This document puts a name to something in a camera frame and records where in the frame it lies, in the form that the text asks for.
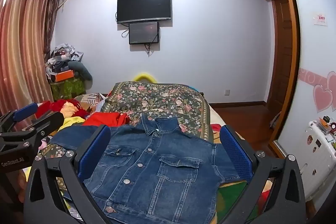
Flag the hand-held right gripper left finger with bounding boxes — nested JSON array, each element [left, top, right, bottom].
[[24, 124, 112, 224]]

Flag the blue denim jeans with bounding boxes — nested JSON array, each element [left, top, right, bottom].
[[49, 114, 240, 224]]

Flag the green cloth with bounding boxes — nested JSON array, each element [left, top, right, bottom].
[[216, 182, 254, 217]]

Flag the small black monitor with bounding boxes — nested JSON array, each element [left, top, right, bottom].
[[128, 21, 160, 45]]

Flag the floral blanket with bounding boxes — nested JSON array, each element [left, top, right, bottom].
[[39, 81, 218, 161]]

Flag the grey pillow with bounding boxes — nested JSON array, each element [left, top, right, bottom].
[[68, 61, 93, 82]]

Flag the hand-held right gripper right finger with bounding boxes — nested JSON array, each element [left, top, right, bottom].
[[218, 124, 307, 224]]

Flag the wooden door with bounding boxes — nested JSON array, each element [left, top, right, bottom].
[[270, 0, 294, 121]]

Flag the white suitcase with stickers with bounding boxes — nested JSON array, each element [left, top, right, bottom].
[[285, 119, 336, 199]]

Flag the striped pink curtain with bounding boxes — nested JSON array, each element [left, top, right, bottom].
[[0, 0, 63, 119]]

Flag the black wall television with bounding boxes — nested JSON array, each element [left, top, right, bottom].
[[117, 0, 173, 24]]

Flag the pile of silver bags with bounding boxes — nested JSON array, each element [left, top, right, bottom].
[[45, 43, 84, 75]]

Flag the orange box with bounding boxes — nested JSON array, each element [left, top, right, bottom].
[[54, 70, 74, 82]]

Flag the red plush toy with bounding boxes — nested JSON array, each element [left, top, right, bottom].
[[35, 99, 90, 120]]

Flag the printed paper bag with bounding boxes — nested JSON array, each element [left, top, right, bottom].
[[80, 93, 106, 112]]

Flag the yellow round object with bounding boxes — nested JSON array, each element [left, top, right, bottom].
[[134, 72, 158, 83]]

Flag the yellow cloth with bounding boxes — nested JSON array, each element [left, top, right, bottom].
[[61, 115, 86, 130]]

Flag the red garment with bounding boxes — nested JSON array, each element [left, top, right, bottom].
[[83, 112, 131, 127]]

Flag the wardrobe door with pink hearts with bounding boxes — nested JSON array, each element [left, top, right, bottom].
[[273, 0, 336, 157]]

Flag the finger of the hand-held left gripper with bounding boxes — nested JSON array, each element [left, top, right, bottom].
[[21, 111, 65, 141], [0, 102, 39, 133]]

